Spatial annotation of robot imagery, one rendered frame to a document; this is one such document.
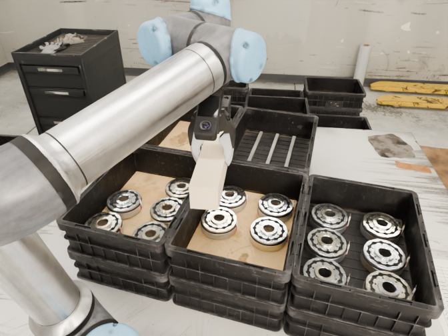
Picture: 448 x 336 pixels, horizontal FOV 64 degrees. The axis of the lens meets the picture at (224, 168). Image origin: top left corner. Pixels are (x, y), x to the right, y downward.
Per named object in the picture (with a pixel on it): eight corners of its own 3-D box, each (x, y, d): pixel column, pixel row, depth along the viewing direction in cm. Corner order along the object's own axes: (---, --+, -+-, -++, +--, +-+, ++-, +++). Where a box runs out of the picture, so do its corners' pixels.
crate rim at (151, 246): (162, 255, 84) (161, 247, 83) (55, 229, 91) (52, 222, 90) (214, 163, 116) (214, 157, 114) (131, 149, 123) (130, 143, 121)
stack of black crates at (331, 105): (347, 132, 289) (359, 78, 263) (353, 151, 264) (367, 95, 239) (297, 129, 293) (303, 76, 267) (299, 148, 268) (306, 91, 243)
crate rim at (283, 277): (289, 285, 77) (291, 278, 76) (162, 255, 84) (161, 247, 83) (307, 179, 109) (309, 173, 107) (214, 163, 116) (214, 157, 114)
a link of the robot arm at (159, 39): (175, 27, 53) (224, 15, 60) (129, 17, 59) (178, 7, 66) (179, 79, 57) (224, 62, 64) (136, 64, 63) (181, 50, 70)
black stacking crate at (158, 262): (165, 279, 90) (161, 249, 83) (65, 254, 97) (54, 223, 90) (214, 187, 121) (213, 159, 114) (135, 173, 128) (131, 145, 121)
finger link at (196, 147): (202, 153, 89) (211, 122, 84) (197, 166, 85) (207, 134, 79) (190, 149, 89) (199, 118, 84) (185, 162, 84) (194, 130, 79)
